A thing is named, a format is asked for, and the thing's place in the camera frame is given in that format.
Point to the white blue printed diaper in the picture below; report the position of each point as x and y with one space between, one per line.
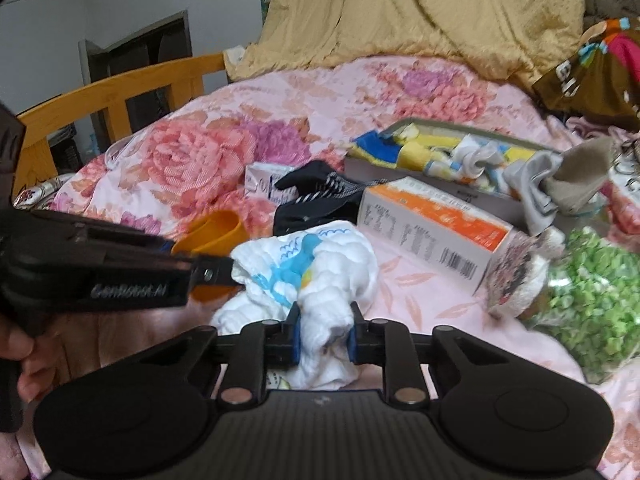
320 270

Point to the ornate white brown cloth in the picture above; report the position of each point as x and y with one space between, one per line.
629 152

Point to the beige sock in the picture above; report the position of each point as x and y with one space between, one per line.
580 175

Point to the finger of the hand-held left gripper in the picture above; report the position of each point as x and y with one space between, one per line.
125 240
215 272

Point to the white blue tissue packet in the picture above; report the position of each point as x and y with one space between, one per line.
262 180

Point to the shallow grey box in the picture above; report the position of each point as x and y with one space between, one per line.
370 169

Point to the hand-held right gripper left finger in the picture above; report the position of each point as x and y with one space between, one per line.
296 336

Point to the orange plastic cup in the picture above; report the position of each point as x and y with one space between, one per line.
215 235

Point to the crumpled white blue cloth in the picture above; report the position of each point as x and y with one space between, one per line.
475 160

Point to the black striped garment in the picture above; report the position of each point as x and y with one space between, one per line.
310 210

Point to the dark wooden door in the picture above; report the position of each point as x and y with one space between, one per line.
140 55

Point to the brown multicoloured garment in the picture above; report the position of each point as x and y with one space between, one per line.
590 80

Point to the orange white carton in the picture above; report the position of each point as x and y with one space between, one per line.
425 230

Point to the wooden bed frame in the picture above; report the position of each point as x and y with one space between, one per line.
100 90

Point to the pink floral bed sheet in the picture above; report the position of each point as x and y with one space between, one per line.
200 150

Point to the yellow quilt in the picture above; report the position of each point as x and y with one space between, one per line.
400 10

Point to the white patterned plush cloth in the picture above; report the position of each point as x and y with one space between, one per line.
520 270

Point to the clear bag of green beads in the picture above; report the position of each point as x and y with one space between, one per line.
590 300

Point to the person's left hand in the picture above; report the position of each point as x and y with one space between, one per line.
30 377

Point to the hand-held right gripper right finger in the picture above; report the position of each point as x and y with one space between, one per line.
353 340

